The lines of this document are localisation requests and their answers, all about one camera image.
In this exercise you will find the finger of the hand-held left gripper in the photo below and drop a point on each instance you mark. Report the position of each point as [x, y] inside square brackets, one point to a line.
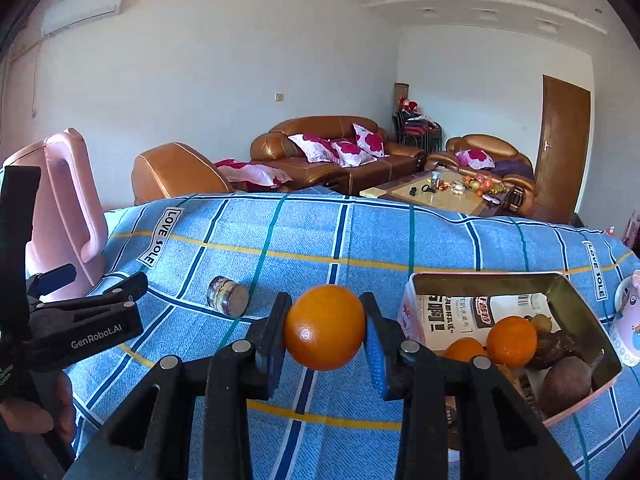
[125, 286]
[55, 280]

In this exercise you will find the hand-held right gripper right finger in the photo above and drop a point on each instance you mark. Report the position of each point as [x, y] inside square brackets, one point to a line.
[376, 360]

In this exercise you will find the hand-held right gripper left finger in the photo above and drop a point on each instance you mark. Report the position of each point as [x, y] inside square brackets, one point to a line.
[272, 360]

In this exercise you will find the orange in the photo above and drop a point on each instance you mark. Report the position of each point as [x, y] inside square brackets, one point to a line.
[325, 327]
[465, 350]
[511, 340]

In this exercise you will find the brown kiwi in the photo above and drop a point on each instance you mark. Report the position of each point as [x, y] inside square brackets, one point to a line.
[546, 322]

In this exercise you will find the dark brown round fruit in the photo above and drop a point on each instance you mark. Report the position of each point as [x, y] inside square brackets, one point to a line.
[557, 347]
[567, 385]

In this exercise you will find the pink cardboard snack box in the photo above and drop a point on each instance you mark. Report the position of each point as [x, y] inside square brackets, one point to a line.
[590, 310]

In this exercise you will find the person's left hand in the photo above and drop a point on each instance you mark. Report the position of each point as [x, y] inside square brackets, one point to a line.
[60, 400]

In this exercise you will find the small glass jar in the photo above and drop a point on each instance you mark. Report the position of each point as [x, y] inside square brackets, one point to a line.
[227, 296]

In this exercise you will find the pink plastic kettle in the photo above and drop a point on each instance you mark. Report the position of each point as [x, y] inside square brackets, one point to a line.
[65, 200]

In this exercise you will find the white printed packet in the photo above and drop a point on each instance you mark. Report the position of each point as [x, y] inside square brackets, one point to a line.
[450, 320]

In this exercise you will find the blue plaid blanket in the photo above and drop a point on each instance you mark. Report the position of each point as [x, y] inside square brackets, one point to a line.
[350, 240]

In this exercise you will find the brown leather armchair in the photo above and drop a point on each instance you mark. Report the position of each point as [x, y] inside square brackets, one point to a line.
[480, 142]
[175, 170]

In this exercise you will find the wooden coffee table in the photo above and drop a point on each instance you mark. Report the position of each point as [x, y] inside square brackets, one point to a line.
[435, 200]

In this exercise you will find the pile of assorted fruit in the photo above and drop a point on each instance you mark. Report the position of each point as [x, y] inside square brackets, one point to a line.
[480, 185]

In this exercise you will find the white pink floral pillow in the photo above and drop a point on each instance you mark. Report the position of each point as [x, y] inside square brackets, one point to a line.
[312, 147]
[352, 153]
[369, 140]
[475, 158]

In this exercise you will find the stacked dark chairs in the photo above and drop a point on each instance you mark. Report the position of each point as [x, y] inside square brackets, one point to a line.
[417, 130]

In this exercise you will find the brown leather sofa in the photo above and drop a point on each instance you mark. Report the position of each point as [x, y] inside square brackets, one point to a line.
[310, 125]

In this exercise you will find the purple cloth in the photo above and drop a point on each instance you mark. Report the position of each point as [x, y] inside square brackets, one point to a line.
[512, 165]

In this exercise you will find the white pink plastic toy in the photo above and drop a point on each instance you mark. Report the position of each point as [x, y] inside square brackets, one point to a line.
[629, 330]

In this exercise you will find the red plush toy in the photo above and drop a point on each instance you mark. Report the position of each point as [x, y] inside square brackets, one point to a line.
[407, 105]

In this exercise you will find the tall brown woven stand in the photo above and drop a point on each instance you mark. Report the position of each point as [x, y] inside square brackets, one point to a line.
[401, 91]

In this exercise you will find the white air conditioner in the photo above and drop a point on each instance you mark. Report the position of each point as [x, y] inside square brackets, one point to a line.
[82, 10]

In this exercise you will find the brown wooden door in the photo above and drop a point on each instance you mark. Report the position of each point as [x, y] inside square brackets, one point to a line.
[562, 150]

